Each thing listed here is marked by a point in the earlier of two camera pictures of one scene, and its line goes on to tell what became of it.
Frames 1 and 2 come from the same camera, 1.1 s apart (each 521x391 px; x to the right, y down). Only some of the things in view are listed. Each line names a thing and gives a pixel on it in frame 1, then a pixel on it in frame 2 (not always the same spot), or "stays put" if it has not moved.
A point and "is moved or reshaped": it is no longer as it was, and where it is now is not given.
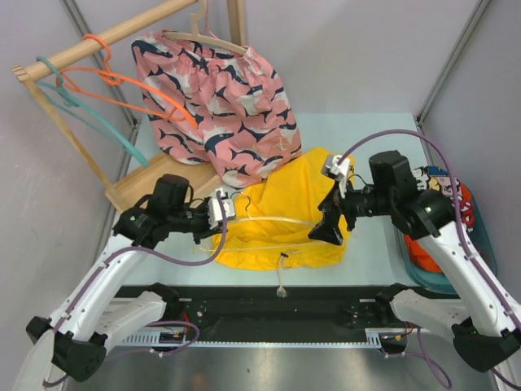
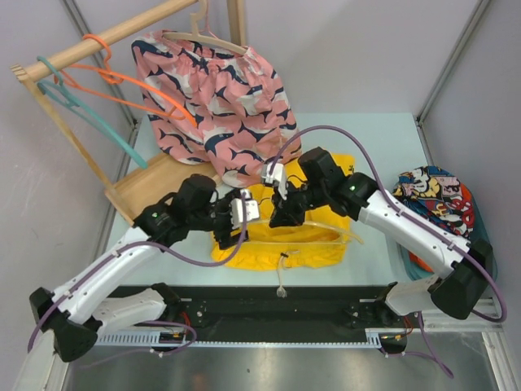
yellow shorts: x=273 y=220 is moved or reshaped
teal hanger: x=60 y=93 stays put
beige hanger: x=196 y=35 stays put
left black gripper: x=207 y=231 to x=224 y=238
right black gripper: x=326 y=229 to x=284 y=209
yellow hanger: x=248 y=217 to x=298 y=231
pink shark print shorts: x=218 y=105 stays put
